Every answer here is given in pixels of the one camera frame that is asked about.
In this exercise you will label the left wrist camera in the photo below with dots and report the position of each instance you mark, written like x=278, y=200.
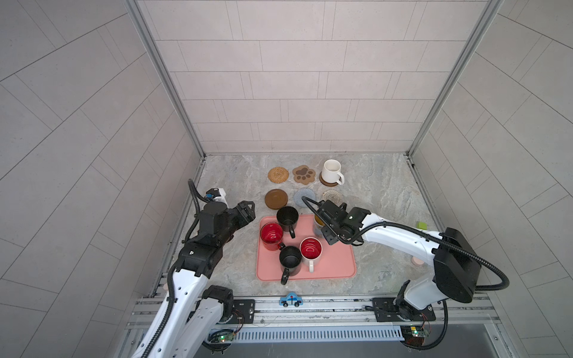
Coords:
x=216, y=194

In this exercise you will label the black mug front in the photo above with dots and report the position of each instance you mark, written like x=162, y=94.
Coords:
x=290, y=259

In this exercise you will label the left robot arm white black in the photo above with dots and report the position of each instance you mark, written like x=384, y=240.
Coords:
x=192, y=306

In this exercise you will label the dark brown wooden coaster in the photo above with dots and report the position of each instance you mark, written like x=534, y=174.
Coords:
x=275, y=199

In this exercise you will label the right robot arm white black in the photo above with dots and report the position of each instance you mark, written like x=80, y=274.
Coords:
x=458, y=272

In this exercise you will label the grey-blue woven round coaster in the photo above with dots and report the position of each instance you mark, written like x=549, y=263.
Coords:
x=300, y=194

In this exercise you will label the yellow inside mug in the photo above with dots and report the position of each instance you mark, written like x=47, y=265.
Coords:
x=317, y=226

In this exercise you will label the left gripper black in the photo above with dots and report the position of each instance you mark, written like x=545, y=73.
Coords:
x=248, y=215

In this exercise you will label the green small cube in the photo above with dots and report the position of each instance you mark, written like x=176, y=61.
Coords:
x=422, y=226

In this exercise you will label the white mug red inside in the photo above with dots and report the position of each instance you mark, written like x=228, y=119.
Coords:
x=311, y=251

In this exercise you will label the left circuit board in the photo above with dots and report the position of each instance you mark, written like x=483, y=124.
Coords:
x=222, y=337

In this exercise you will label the ventilation grille strip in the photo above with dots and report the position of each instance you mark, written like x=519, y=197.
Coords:
x=320, y=334

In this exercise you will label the paw shaped cork coaster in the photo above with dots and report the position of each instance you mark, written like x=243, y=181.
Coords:
x=304, y=174

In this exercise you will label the pink round disc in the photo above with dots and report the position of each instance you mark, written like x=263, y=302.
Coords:
x=417, y=262

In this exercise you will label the pink rectangular tray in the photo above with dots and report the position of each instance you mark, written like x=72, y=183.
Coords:
x=336, y=262

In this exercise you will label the right circuit board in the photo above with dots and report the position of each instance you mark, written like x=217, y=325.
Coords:
x=414, y=335

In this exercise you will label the blue toy car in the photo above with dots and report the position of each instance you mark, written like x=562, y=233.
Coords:
x=291, y=299

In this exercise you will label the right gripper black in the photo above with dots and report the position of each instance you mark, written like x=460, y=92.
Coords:
x=328, y=239

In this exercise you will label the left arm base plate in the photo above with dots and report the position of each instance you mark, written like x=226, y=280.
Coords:
x=241, y=311

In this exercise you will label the circuit board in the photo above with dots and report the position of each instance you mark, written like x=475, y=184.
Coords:
x=414, y=335
x=222, y=337

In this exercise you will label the red mug left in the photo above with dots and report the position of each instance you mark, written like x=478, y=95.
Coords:
x=271, y=235

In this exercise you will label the black mug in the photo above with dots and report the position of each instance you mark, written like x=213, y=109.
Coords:
x=287, y=218
x=290, y=259

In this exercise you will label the woven rattan round coaster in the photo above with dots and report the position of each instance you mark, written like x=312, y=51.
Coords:
x=278, y=175

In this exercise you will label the multicolour woven round coaster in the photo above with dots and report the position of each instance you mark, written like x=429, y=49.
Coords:
x=333, y=195

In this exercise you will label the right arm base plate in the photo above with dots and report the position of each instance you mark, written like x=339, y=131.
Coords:
x=386, y=310

